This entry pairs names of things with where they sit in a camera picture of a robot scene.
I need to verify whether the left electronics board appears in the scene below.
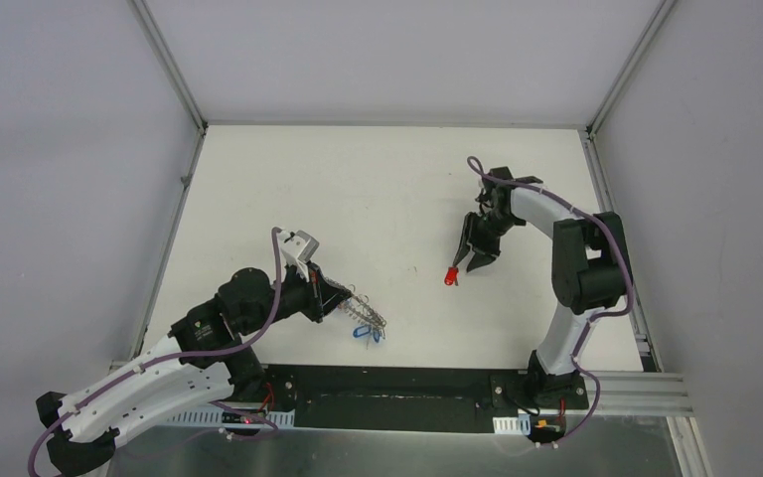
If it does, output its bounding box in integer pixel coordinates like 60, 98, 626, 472
222, 409, 266, 425

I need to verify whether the red tag key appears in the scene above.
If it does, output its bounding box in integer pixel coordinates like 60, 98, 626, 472
444, 266, 459, 286

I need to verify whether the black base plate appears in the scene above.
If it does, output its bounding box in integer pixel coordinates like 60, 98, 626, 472
229, 365, 589, 434

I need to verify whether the electronics board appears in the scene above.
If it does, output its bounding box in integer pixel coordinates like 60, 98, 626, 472
222, 409, 266, 425
530, 415, 565, 437

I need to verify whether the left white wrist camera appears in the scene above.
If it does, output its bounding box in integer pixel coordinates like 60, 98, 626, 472
276, 230, 319, 282

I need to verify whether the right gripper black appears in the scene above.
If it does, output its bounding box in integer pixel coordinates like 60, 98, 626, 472
454, 210, 521, 272

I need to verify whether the right electronics board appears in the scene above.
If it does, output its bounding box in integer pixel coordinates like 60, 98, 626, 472
530, 415, 565, 437

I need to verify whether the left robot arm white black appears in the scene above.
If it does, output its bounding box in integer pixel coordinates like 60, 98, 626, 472
28, 263, 354, 476

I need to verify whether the blue tag key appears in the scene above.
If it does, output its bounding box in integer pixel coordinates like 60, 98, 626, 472
352, 325, 373, 338

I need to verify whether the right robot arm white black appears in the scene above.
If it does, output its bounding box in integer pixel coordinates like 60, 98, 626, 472
444, 157, 634, 407

